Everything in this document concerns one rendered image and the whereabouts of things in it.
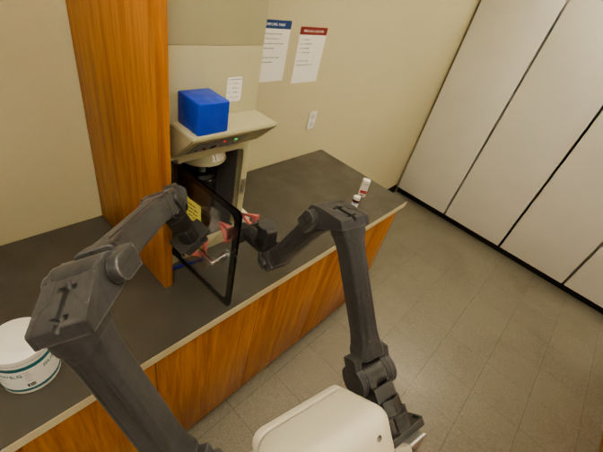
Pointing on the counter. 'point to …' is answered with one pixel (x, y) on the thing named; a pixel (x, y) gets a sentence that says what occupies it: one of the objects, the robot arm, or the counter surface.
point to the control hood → (182, 143)
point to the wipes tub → (23, 360)
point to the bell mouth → (208, 160)
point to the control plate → (217, 143)
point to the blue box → (203, 111)
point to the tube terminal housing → (237, 62)
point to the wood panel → (126, 108)
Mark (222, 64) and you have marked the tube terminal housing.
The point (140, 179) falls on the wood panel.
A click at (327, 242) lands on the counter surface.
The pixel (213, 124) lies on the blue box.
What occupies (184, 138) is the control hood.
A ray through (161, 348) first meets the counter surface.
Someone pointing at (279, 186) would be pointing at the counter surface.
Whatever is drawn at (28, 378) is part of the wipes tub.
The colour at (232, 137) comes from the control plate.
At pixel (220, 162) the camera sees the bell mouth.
